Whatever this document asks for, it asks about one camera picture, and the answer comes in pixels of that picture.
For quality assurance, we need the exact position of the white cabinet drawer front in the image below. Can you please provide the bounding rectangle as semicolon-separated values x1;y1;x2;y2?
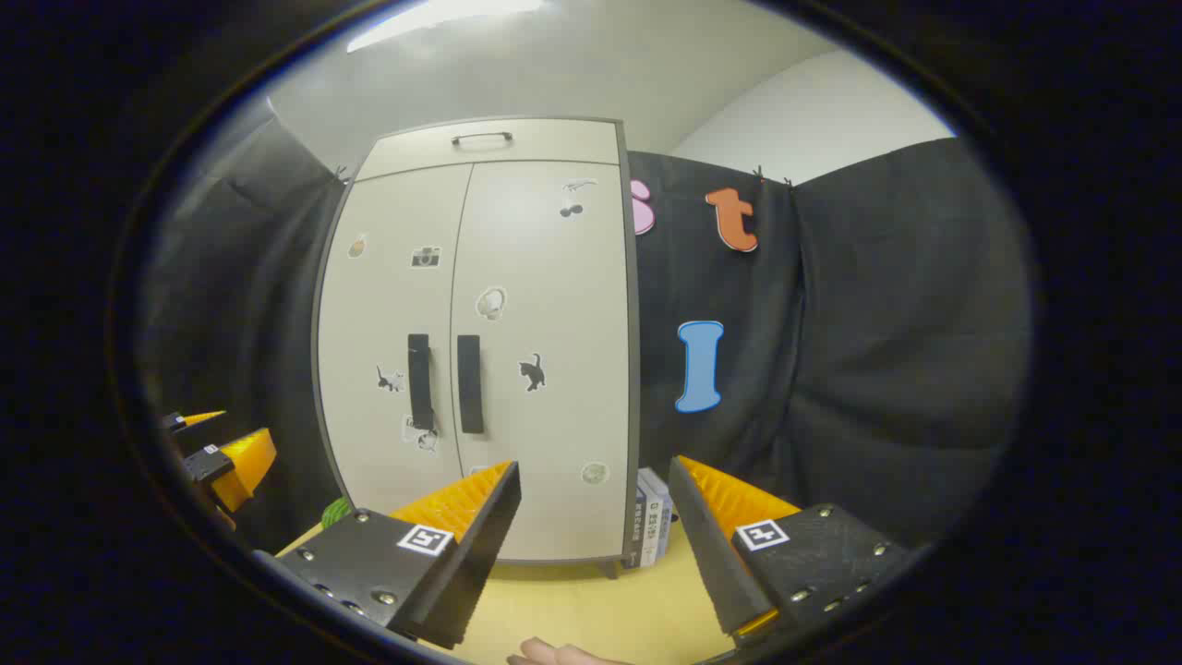
356;118;621;182

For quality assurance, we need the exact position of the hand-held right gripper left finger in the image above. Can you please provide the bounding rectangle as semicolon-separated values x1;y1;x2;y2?
254;460;523;650

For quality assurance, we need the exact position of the white printed box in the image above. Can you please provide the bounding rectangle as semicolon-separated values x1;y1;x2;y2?
623;466;680;569

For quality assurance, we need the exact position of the black backdrop cloth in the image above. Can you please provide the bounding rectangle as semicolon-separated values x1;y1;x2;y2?
139;111;1035;555

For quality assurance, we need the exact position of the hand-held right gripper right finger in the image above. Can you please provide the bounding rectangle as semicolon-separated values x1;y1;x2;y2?
667;454;924;647

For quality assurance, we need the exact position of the white shoe cabinet door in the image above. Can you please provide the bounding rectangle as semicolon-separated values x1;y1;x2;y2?
450;159;640;562
316;164;474;520

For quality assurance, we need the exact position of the white double-door shoe cabinet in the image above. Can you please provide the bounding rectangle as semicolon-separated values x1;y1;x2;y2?
312;115;643;581

